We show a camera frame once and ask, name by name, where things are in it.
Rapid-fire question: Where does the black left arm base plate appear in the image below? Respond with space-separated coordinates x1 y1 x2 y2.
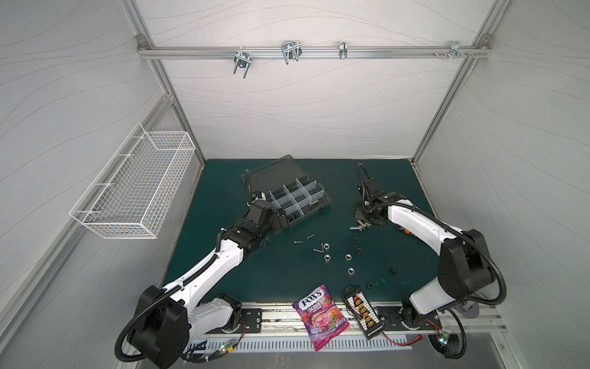
241 308 263 334

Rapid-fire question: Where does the black cable bundle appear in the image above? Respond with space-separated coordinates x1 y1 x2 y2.
181 322 247 365

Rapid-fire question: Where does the silver corner hook bracket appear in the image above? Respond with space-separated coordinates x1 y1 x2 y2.
433 41 474 60

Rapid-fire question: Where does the silver U-bolt clamp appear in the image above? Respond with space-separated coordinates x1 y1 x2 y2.
233 51 252 78

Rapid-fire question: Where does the clear plastic organizer box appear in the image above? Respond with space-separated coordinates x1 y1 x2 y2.
250 155 333 227

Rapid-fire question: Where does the black parallel charging board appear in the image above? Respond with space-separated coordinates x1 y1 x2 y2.
343 285 384 340

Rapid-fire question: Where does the aluminium corner frame post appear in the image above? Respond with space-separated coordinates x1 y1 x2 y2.
410 0 511 167

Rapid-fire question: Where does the white wire basket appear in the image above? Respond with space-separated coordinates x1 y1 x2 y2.
69 123 195 239

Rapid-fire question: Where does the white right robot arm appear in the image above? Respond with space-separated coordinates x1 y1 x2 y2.
355 178 507 318

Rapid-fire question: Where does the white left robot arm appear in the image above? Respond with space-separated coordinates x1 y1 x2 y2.
114 199 289 368

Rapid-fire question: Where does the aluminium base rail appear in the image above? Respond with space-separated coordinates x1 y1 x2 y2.
189 301 508 339

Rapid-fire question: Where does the red wire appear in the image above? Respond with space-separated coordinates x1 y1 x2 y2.
380 329 424 347

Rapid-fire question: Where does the purple Fox's candy bag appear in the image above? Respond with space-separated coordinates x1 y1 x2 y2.
292 284 350 352

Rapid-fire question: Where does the silver double U-bolt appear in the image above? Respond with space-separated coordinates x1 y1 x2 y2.
281 41 302 65

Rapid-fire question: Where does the small silver bracket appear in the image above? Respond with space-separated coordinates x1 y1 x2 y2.
339 41 348 60

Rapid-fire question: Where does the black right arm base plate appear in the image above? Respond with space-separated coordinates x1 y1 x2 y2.
375 305 441 331

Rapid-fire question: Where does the aluminium top crossbar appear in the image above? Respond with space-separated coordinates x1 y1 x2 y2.
137 45 492 60

